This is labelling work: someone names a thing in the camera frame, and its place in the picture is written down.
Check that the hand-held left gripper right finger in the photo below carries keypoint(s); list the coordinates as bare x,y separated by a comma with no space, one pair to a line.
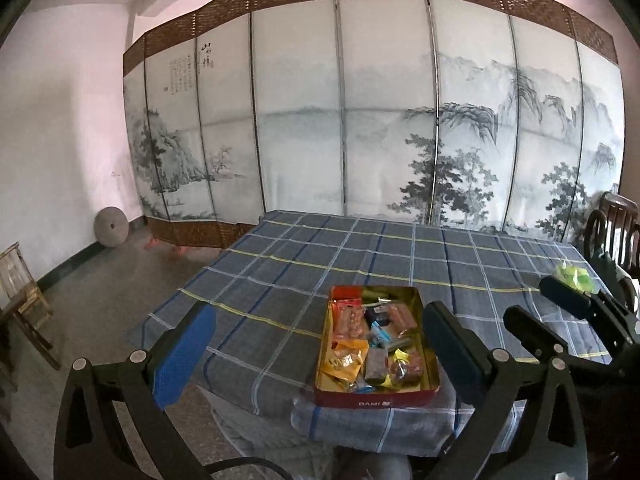
450,355

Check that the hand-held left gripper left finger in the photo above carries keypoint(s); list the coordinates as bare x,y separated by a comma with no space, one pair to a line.
186,355

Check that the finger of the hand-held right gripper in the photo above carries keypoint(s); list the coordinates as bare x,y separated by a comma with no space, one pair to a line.
530,330
567,296

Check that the clear bag of reddish snacks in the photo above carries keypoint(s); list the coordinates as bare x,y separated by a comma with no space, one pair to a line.
407,320

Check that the blue and white candy packet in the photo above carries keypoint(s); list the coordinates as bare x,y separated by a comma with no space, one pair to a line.
382,335
361,386

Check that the grey snack packet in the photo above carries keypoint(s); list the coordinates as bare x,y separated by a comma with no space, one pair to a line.
376,365

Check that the dark blue cracker packet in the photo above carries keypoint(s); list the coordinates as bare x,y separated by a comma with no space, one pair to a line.
379,316

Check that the red and gold tin box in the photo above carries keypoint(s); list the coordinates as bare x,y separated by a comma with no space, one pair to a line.
370,402

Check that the orange snack packet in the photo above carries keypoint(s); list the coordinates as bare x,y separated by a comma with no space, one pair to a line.
345,360

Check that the clear bag of orange nuts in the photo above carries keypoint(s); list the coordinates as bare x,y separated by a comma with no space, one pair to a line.
347,320

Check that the green tissue pack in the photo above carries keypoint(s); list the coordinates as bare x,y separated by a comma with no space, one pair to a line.
575,275

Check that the dark wooden chair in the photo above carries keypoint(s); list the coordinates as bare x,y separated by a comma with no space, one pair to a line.
612,220

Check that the grey quilted cloth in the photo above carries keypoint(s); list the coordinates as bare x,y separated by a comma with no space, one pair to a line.
260,430

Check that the round grey stone disc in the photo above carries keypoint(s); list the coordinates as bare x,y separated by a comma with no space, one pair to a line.
111,227

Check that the blue plaid tablecloth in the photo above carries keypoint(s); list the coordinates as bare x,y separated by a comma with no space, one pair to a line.
300,260

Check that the small light wooden chair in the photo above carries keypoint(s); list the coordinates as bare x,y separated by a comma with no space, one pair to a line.
30,305

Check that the landscape painted folding screen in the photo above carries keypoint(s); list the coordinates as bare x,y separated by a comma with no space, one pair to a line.
300,110

